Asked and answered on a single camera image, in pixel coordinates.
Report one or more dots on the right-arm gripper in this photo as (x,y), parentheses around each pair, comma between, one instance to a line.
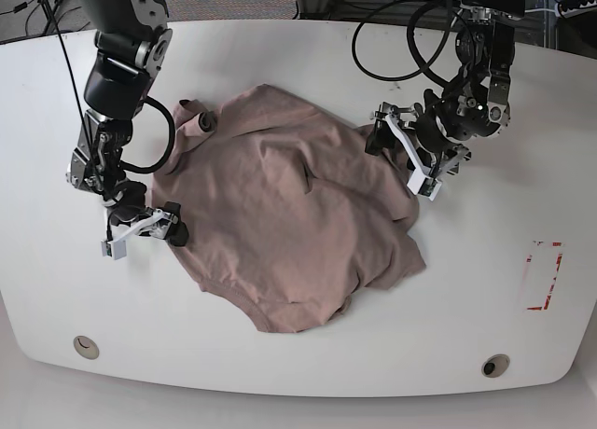
(163,223)

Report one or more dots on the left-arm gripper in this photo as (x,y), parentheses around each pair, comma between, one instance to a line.
(436,151)

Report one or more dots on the dusty pink T-shirt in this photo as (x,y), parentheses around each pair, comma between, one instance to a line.
(288,214)

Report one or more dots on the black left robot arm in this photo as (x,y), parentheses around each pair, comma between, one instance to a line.
(472,104)

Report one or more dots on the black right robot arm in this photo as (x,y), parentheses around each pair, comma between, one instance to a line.
(132,37)

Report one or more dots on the left table grommet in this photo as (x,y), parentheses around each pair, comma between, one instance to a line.
(86,347)

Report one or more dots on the table grommet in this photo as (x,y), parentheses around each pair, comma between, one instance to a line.
(86,347)
(495,366)

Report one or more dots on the white power strip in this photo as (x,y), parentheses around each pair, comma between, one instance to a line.
(571,8)

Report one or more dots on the red tape marking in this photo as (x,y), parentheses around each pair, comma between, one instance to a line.
(540,274)

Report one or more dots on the right table grommet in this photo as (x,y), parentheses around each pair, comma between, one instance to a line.
(495,366)

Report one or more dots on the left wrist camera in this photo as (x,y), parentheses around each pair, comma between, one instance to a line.
(423,185)

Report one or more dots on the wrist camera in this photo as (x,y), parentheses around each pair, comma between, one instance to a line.
(114,249)
(423,185)

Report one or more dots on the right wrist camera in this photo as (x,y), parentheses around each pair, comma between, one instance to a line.
(114,249)

